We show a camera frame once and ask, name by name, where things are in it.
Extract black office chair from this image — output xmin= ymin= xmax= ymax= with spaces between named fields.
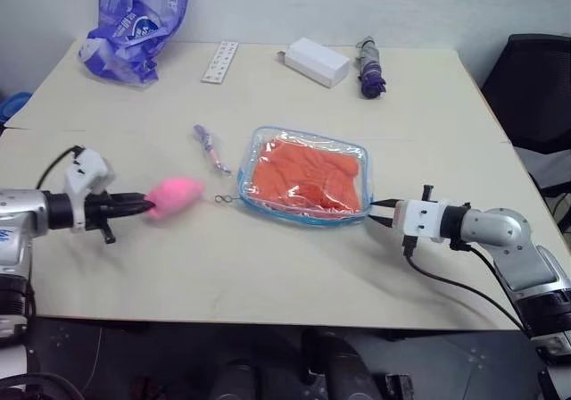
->
xmin=478 ymin=33 xmax=571 ymax=234

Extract pink plush toy keychain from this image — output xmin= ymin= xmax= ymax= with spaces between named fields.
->
xmin=145 ymin=175 xmax=236 ymax=221

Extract small purple pink packet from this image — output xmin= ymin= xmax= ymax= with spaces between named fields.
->
xmin=192 ymin=123 xmax=233 ymax=178

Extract blue printed plastic bag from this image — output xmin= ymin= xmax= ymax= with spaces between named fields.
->
xmin=79 ymin=0 xmax=196 ymax=90

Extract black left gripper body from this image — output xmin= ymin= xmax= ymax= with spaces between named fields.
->
xmin=82 ymin=191 xmax=119 ymax=246

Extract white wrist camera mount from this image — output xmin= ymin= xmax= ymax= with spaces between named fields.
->
xmin=63 ymin=146 xmax=116 ymax=232
xmin=392 ymin=198 xmax=450 ymax=246

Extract white printed card strip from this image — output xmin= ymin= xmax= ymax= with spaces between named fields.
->
xmin=200 ymin=40 xmax=240 ymax=86

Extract orange cloth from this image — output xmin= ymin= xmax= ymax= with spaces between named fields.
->
xmin=251 ymin=137 xmax=363 ymax=213

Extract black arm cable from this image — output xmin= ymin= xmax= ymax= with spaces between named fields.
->
xmin=402 ymin=233 xmax=524 ymax=331
xmin=36 ymin=146 xmax=87 ymax=191

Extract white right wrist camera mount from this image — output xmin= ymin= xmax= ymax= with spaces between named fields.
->
xmin=392 ymin=198 xmax=450 ymax=246

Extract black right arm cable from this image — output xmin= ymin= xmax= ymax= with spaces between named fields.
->
xmin=402 ymin=233 xmax=524 ymax=331

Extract clear plastic zip pouch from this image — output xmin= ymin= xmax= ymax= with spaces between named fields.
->
xmin=235 ymin=125 xmax=377 ymax=231

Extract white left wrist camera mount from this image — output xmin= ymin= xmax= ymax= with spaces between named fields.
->
xmin=63 ymin=146 xmax=116 ymax=232

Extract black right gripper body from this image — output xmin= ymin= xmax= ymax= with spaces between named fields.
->
xmin=385 ymin=200 xmax=406 ymax=231

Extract white cardboard box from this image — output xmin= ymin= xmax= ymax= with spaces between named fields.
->
xmin=277 ymin=37 xmax=352 ymax=90

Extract purple folded umbrella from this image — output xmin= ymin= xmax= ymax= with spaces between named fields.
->
xmin=354 ymin=36 xmax=389 ymax=100

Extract blue plastic container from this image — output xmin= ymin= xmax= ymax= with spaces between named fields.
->
xmin=0 ymin=90 xmax=33 ymax=128

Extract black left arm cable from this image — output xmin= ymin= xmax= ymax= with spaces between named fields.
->
xmin=36 ymin=146 xmax=87 ymax=191

